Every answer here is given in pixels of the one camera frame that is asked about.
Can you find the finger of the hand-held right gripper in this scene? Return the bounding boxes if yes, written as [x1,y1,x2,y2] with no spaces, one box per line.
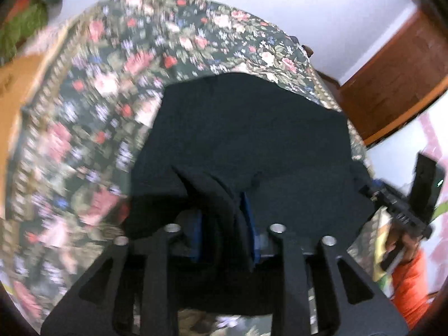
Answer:
[360,178,388,204]

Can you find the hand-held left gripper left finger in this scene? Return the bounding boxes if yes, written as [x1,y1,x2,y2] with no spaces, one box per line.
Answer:
[40,213,204,336]

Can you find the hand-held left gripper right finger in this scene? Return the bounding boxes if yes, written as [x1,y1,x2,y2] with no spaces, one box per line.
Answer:
[241,194,410,336]

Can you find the black printed t-shirt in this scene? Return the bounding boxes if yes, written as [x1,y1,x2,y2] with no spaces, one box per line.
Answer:
[121,73,377,317]

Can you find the person's right hand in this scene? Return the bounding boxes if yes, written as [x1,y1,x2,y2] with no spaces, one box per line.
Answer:
[380,227,423,274]

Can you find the yellow green cloth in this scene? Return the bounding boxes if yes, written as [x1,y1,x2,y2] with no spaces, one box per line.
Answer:
[372,208,394,289]

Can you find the floral blanket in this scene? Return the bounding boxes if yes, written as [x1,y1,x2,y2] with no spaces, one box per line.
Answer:
[0,0,377,336]

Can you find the green floral storage bag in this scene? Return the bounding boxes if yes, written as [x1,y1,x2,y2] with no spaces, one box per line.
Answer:
[0,0,50,62]

